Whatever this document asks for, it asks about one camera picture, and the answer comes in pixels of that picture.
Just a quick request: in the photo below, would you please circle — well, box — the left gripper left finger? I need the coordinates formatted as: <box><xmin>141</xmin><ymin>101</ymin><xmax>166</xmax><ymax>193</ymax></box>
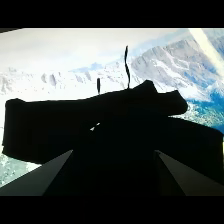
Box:
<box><xmin>0</xmin><ymin>149</ymin><xmax>74</xmax><ymax>197</ymax></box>

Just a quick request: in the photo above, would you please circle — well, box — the dark green garment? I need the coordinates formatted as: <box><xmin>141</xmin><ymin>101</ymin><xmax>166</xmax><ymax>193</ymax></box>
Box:
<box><xmin>1</xmin><ymin>45</ymin><xmax>224</xmax><ymax>197</ymax></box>

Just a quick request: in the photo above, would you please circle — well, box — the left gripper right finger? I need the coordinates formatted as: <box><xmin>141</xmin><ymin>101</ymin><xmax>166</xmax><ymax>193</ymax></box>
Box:
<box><xmin>154</xmin><ymin>149</ymin><xmax>224</xmax><ymax>197</ymax></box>

